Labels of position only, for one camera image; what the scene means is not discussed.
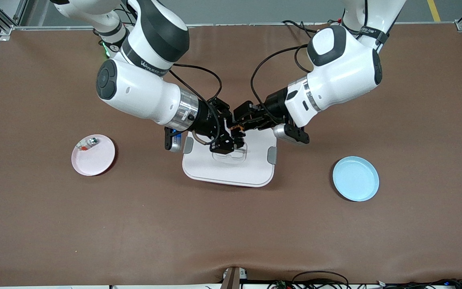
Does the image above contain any pink box with white lid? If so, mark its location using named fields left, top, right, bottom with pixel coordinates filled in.
left=182, top=118, right=278, bottom=188

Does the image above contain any light blue round plate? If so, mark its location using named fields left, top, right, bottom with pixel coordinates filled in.
left=333, top=156, right=380, bottom=202

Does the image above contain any pink round plate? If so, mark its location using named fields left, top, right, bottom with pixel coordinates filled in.
left=72, top=134, right=116, bottom=177

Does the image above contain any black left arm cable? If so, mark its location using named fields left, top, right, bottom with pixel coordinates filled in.
left=251, top=44, right=310, bottom=122

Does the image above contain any black base cable bundle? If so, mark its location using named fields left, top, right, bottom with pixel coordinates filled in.
left=282, top=19, right=318, bottom=40

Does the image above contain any grey table edge bracket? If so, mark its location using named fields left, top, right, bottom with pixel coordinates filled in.
left=220, top=266, right=248, bottom=289

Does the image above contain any black cable loop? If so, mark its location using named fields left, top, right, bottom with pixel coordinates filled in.
left=291, top=271, right=350, bottom=289

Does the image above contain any tangled cable bundle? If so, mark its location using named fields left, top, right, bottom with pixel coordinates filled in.
left=267, top=278, right=462, bottom=289

